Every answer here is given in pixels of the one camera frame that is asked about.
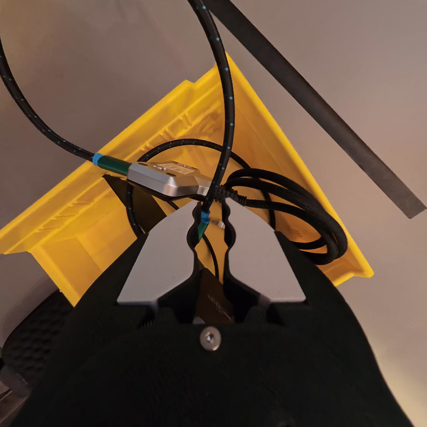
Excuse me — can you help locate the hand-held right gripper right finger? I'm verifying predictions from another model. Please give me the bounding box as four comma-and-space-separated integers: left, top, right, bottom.
223, 199, 306, 305

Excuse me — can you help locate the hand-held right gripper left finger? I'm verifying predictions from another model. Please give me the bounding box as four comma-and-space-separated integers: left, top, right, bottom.
117, 202, 201, 306

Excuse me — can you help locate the silver adapter with black cable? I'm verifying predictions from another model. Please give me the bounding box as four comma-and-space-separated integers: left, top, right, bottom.
127, 161, 348, 266

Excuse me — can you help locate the yellow plastic bin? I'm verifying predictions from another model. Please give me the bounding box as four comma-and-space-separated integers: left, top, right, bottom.
0, 52, 374, 306

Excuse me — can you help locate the black blue-flecked HDMI cable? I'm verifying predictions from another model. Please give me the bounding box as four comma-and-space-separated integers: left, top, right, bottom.
0, 0, 236, 241

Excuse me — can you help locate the black quilted pad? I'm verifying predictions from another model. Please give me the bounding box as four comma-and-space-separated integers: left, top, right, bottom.
0, 290, 79, 397

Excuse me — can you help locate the black braided HDMI cable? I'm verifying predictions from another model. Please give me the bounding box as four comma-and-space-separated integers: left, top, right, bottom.
126, 138, 256, 277

